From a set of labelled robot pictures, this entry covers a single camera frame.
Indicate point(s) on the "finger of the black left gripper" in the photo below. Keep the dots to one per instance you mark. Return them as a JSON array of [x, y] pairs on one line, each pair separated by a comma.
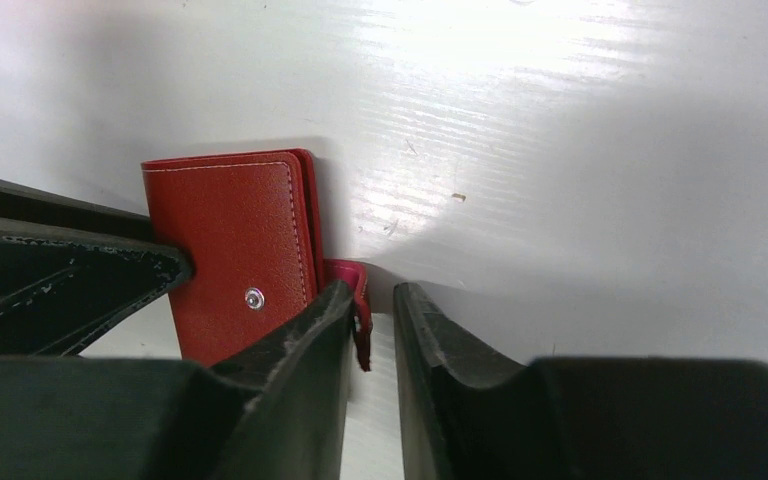
[[70, 270]]

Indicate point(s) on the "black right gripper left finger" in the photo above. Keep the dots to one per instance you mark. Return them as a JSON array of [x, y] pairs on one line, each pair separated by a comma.
[[276, 410]]

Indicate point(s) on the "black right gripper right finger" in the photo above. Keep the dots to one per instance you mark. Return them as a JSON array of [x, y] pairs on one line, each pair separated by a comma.
[[468, 411]]

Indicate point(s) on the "red leather card holder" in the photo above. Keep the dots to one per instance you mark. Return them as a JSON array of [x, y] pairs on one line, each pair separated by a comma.
[[249, 224]]

